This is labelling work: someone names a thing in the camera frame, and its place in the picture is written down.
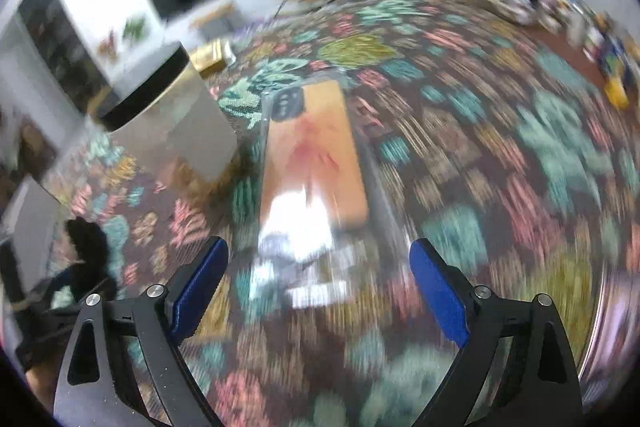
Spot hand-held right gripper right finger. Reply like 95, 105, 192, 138
408, 237, 583, 427

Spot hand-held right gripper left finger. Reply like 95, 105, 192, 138
52, 236, 230, 427

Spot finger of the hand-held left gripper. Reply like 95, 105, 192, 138
17, 302, 91, 358

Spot white storage box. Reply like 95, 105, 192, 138
0, 177, 66, 333

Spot plastic bag with orange case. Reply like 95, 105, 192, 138
250, 77, 401, 313

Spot patterned woven blanket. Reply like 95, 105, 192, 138
40, 0, 636, 427

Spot clear plastic jar black lid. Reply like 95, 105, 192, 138
95, 42, 240, 195

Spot yellow flat box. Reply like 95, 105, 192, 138
190, 39, 236, 75

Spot red dried flowers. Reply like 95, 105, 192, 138
97, 32, 121, 60

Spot green potted plant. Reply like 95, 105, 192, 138
122, 17, 148, 42

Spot yellow bottle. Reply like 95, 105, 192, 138
605, 72, 632, 110

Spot small wooden bench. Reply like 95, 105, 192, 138
192, 4, 236, 32

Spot black glass cabinet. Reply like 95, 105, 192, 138
17, 0, 111, 112

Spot metal bowl with items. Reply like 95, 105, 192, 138
472, 0, 536, 22

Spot row of cosmetic bottles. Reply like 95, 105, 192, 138
535, 0, 626, 58

